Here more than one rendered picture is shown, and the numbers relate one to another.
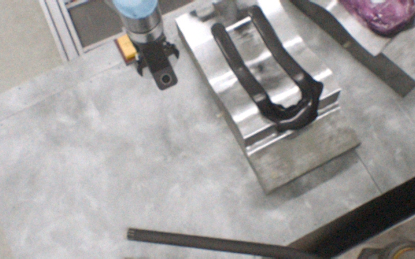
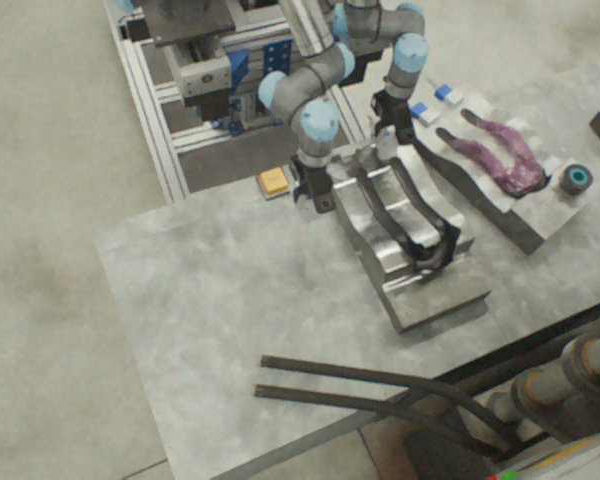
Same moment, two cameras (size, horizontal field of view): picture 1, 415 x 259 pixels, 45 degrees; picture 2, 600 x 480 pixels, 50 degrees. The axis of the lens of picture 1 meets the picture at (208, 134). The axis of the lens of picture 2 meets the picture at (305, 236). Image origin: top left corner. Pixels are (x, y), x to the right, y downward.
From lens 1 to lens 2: 0.48 m
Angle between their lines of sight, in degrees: 12
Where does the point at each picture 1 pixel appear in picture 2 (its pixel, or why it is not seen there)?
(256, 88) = (396, 229)
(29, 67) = (120, 211)
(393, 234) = not seen: hidden behind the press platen
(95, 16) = (206, 163)
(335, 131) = (467, 278)
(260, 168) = (396, 306)
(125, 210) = (257, 338)
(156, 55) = (320, 181)
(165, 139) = (301, 273)
